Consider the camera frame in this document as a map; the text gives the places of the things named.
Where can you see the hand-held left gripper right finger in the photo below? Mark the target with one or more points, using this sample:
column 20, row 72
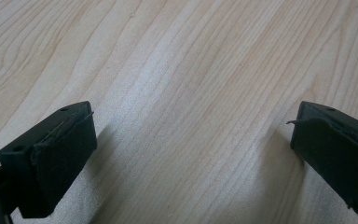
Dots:
column 338, row 155

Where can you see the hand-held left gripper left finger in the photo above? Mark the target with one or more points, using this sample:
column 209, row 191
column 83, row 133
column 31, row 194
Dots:
column 56, row 161

